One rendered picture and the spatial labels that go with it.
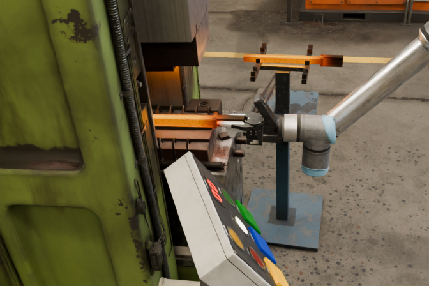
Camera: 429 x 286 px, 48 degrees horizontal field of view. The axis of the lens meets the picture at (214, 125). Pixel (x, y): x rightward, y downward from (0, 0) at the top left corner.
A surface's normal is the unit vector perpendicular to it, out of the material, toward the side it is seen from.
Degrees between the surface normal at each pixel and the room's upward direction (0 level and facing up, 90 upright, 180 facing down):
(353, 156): 0
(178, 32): 90
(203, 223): 30
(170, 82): 90
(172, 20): 90
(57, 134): 89
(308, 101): 0
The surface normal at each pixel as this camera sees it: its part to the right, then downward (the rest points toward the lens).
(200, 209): -0.55, -0.62
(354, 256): -0.07, -0.84
